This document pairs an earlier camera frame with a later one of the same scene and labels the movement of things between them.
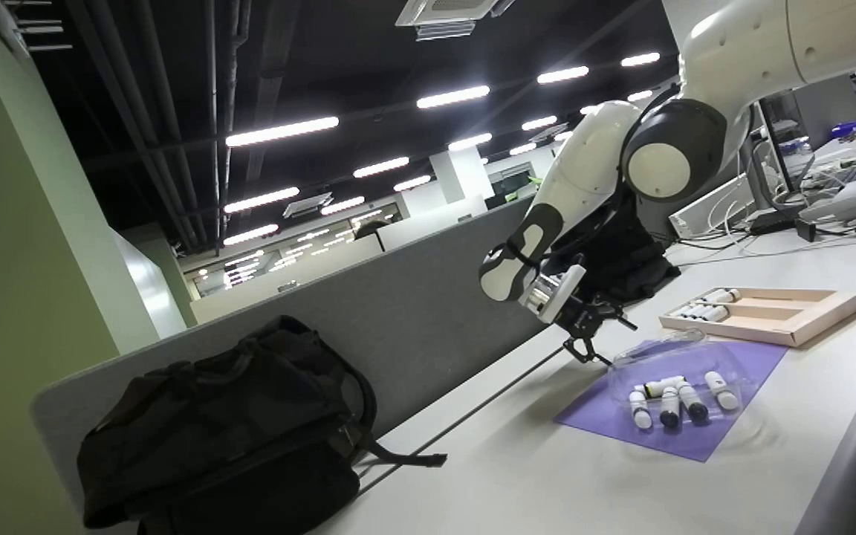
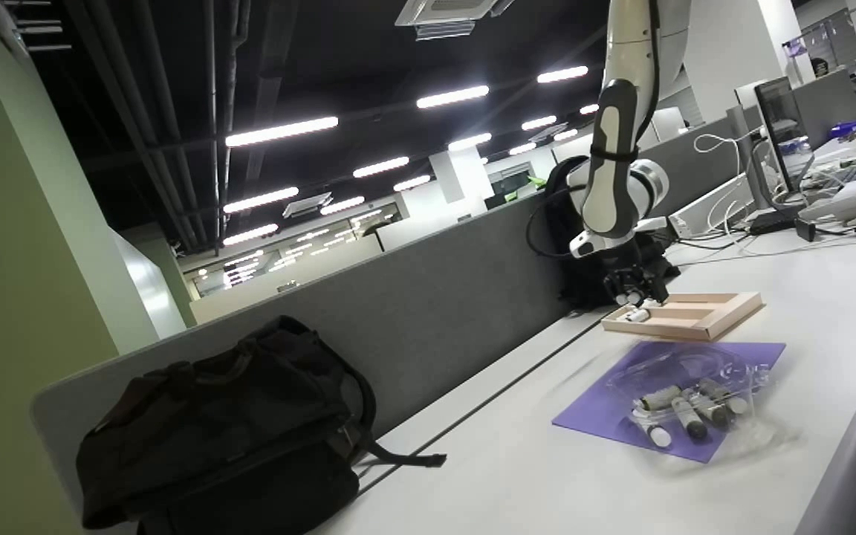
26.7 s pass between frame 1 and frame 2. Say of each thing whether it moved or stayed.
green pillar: stayed
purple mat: stayed
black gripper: moved
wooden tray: moved
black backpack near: stayed
